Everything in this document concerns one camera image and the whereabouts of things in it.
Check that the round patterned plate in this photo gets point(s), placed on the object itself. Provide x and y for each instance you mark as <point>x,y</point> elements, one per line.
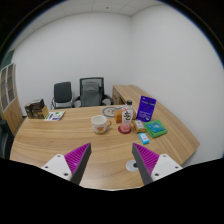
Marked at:
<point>109,111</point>

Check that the wooden side desk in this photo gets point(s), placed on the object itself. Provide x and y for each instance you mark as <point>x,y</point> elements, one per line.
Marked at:
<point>122,93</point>

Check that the black office chair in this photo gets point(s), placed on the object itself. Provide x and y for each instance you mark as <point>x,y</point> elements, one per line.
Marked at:
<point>62,97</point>

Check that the small yellow packet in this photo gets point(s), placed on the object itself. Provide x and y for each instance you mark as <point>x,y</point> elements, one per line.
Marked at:
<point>138,125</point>

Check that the green box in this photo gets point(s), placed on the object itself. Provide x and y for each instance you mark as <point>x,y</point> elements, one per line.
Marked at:
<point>155,128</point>

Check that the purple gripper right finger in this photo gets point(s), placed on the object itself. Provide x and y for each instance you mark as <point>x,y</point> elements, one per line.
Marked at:
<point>152,166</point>

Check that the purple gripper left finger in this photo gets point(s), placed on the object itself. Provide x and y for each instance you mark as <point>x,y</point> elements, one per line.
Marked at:
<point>71,166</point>

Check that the green white leaflet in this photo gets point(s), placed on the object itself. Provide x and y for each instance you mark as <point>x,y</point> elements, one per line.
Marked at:
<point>54,116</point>

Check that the dark brown box stack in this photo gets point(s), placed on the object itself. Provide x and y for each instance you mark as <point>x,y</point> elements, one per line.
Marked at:
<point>36,109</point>

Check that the black leather armchair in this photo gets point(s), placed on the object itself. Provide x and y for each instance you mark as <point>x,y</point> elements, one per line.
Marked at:
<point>6,140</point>

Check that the white ceramic mug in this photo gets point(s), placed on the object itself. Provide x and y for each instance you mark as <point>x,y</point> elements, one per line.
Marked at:
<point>100,124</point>

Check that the orange snack box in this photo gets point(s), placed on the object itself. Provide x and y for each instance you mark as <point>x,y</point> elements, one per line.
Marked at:
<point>118,115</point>

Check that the small blue card box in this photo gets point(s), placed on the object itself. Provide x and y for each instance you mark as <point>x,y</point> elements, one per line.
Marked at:
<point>144,139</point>

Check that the grey mesh office chair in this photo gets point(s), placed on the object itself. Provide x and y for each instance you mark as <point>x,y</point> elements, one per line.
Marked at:
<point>92,92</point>

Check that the silver desk cable grommet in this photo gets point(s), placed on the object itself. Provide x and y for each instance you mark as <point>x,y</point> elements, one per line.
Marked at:
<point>131,166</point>

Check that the purple standing sign card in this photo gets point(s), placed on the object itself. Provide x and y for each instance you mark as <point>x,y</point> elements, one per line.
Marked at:
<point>146,109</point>

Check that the red round coaster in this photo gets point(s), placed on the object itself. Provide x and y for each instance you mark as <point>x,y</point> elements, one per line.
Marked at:
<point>119,130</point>

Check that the pink drink bottle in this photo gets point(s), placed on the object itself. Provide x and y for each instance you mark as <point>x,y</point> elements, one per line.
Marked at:
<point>127,115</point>

